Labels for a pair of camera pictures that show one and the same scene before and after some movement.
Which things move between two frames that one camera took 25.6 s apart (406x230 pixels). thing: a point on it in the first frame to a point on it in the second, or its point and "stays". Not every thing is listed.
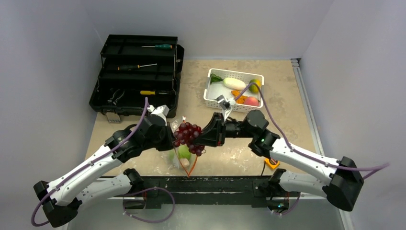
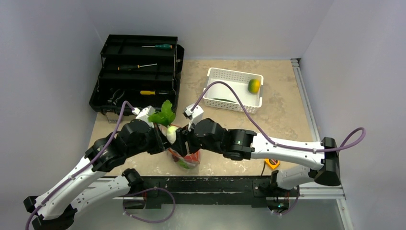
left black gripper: [168, 144] stays
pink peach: [252, 101] to [194, 157]
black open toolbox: [132, 68] stays
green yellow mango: [253, 88] stays
